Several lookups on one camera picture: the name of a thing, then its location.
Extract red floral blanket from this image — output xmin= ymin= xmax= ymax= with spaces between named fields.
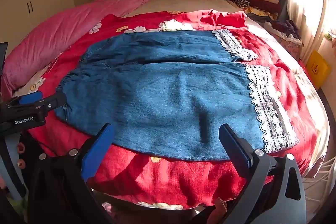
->
xmin=16 ymin=10 xmax=319 ymax=210

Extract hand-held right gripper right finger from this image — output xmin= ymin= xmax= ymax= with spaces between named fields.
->
xmin=218 ymin=123 xmax=307 ymax=224

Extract patterned windowsill cloth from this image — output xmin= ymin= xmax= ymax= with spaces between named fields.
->
xmin=324 ymin=30 xmax=336 ymax=50

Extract blue denim pants with lace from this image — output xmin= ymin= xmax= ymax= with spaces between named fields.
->
xmin=54 ymin=29 xmax=300 ymax=161

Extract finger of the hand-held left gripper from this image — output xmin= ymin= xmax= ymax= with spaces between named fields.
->
xmin=7 ymin=91 xmax=43 ymax=109
xmin=31 ymin=93 xmax=67 ymax=115

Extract white wire rack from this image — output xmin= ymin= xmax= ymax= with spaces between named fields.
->
xmin=302 ymin=156 xmax=336 ymax=215

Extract person's yellow-green clothing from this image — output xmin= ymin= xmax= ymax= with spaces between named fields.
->
xmin=0 ymin=195 xmax=29 ymax=224

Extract pink quilt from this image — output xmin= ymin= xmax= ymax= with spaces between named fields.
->
xmin=1 ymin=0 xmax=154 ymax=93

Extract yellow bag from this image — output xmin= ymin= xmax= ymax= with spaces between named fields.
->
xmin=306 ymin=50 xmax=332 ymax=88

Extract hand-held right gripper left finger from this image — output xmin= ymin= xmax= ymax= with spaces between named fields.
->
xmin=28 ymin=123 xmax=116 ymax=224

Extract dark purple clothes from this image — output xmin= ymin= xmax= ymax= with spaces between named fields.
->
xmin=272 ymin=20 xmax=300 ymax=37

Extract brown glittery object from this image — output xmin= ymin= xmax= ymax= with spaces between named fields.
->
xmin=215 ymin=197 xmax=228 ymax=215

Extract cream bed sheet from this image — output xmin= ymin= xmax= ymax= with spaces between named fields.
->
xmin=13 ymin=0 xmax=330 ymax=178

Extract fabric-lined laundry basket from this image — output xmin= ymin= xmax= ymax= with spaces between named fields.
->
xmin=264 ymin=21 xmax=303 ymax=60

